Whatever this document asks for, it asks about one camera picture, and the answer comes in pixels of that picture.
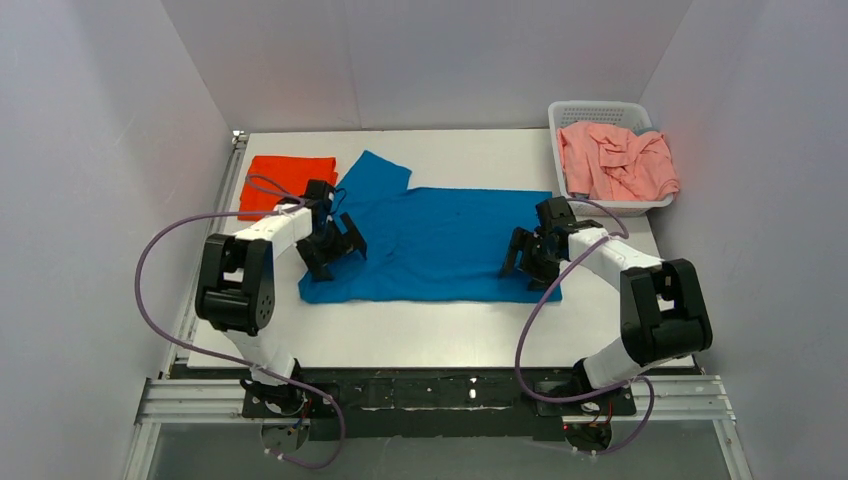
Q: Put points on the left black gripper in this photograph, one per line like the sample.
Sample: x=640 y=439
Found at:
x=331 y=245

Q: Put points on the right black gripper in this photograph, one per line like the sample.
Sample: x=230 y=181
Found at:
x=534 y=252

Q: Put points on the blue t shirt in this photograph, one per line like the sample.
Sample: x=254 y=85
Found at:
x=425 y=244

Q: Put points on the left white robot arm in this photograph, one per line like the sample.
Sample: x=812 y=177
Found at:
x=236 y=284

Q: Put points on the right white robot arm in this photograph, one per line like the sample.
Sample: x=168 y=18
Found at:
x=662 y=311

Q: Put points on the folded orange t shirt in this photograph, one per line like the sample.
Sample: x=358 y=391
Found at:
x=289 y=173

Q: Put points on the pink t shirt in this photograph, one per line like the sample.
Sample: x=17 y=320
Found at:
x=617 y=164

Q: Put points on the white plastic basket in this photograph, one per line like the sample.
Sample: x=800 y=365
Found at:
x=621 y=114

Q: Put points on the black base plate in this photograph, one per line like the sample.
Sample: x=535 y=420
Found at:
x=426 y=403

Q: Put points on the aluminium frame rail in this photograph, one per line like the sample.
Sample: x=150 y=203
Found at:
x=692 y=423

